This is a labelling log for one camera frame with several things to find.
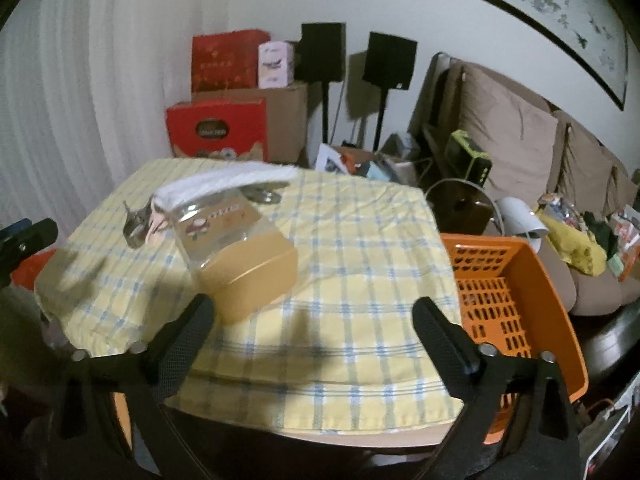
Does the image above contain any brown sofa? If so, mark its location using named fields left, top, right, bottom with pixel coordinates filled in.
left=408, top=51, right=640, bottom=317

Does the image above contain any clear jar gold lid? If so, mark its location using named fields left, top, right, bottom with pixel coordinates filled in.
left=168, top=190, right=298, bottom=325

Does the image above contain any small snack packet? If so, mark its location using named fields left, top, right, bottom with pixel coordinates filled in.
left=122, top=200, right=152, bottom=249

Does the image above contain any red gift box front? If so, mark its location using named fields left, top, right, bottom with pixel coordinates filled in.
left=166, top=98, right=268, bottom=162

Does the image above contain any yellow cloth bag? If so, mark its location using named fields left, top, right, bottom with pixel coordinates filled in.
left=536, top=210, right=606, bottom=278

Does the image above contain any green black power station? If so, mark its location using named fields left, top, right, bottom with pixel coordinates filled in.
left=445, top=130, right=492, bottom=186

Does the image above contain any right black speaker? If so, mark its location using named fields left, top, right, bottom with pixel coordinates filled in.
left=362, top=32, right=418, bottom=151

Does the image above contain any pink white small box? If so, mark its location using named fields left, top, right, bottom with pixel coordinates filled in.
left=258, top=41, right=294, bottom=89

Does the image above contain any red gift box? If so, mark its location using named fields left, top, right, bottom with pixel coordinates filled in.
left=191, top=29, right=271, bottom=93
left=166, top=98, right=268, bottom=162

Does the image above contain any black speaker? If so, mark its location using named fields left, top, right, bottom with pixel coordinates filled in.
left=362, top=32, right=418, bottom=151
left=298, top=22, right=346, bottom=144

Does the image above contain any white dome device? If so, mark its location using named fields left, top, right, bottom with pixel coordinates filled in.
left=497, top=196, right=548, bottom=252

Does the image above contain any framed ink painting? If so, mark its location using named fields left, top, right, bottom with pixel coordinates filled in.
left=484, top=0, right=628, bottom=108

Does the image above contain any brown cushion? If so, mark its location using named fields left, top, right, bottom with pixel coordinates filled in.
left=459, top=67, right=558, bottom=206
left=558, top=125, right=613, bottom=214

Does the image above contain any left black speaker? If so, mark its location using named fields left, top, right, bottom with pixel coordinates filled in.
left=298, top=22, right=346, bottom=144

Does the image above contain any white foam net sheet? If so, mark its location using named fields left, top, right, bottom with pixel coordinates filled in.
left=152, top=162, right=298, bottom=211

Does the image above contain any red gift box top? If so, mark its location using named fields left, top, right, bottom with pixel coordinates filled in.
left=191, top=29, right=271, bottom=93

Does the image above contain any orange plastic basket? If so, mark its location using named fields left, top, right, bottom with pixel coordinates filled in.
left=439, top=232, right=590, bottom=446

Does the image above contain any metal clip tool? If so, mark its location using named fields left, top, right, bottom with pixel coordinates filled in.
left=240, top=182, right=288, bottom=205

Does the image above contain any brown cardboard box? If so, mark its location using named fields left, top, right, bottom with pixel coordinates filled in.
left=191, top=81, right=308, bottom=164

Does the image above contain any yellow plaid tablecloth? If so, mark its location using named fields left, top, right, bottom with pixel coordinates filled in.
left=35, top=158, right=462, bottom=434

